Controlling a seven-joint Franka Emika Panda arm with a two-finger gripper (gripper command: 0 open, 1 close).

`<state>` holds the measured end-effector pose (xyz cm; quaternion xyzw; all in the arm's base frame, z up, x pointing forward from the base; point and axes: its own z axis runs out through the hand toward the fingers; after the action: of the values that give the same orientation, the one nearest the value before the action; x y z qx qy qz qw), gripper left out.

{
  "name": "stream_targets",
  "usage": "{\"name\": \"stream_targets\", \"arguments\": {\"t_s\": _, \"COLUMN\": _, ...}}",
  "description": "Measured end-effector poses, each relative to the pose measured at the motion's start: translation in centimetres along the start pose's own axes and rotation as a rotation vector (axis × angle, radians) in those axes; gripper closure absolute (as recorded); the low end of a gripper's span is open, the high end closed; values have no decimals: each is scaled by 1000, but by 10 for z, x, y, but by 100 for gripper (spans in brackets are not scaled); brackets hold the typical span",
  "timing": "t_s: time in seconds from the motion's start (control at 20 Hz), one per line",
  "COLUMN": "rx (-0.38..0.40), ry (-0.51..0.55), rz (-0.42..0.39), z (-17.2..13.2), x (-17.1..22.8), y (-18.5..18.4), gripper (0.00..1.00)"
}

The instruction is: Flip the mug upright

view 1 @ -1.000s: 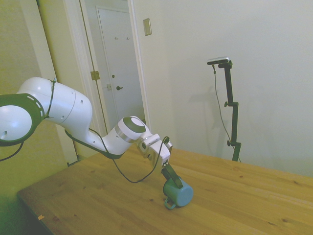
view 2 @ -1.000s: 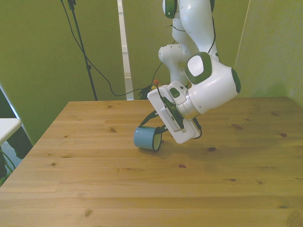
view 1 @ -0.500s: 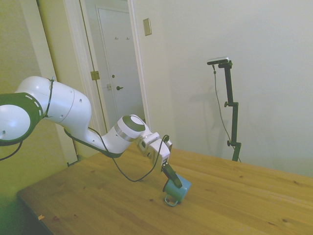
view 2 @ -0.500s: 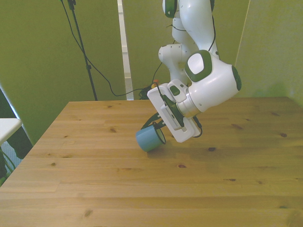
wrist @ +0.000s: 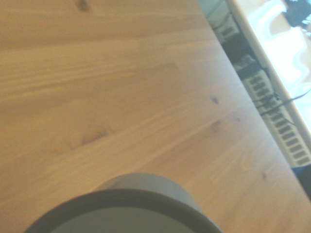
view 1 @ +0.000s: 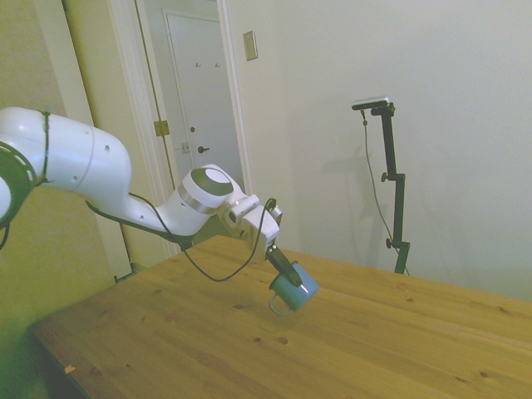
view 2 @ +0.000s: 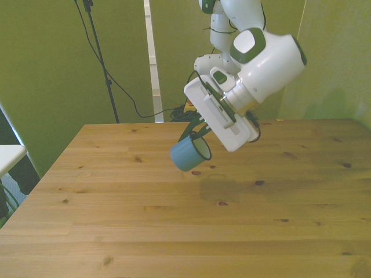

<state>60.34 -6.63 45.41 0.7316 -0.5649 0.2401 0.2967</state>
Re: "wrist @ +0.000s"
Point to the grey ceramic mug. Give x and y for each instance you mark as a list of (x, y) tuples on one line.
[(145, 187)]

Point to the white window sill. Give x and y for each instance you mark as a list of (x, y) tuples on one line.
[(255, 41)]

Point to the white slotted radiator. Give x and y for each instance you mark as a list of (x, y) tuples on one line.
[(288, 137)]

